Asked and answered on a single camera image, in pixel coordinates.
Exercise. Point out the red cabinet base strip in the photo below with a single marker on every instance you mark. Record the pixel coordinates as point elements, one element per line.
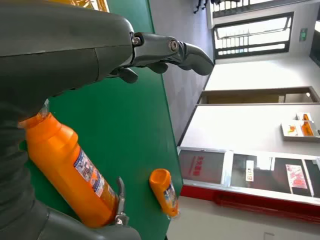
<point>250,205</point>

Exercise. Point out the wall picture display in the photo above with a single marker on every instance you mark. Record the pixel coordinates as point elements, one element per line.
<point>292,130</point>

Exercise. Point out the white notice paper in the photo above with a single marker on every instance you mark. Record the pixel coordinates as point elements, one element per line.
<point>249,170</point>

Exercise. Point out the brown door frame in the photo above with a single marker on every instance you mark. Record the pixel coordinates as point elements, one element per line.
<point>250,90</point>

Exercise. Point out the green exit sign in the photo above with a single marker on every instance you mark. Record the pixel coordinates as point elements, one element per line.
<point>303,34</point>

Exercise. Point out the orange bottle with clear cap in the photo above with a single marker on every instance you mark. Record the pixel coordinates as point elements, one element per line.
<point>162,188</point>
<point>62,165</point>

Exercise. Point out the black framed window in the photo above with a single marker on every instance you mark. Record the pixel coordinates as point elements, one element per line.
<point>252,36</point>

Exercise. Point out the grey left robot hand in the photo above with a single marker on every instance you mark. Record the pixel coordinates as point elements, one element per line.
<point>62,49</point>

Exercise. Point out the green table mat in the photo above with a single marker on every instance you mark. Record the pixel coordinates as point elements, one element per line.
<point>124,126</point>

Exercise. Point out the red poster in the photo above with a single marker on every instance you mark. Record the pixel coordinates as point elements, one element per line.
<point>296,177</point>

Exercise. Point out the glass display cabinet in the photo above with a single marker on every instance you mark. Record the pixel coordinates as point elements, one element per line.
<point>207,165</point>

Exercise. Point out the yellow wrapped box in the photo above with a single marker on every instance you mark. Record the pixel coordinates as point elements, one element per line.
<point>100,5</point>

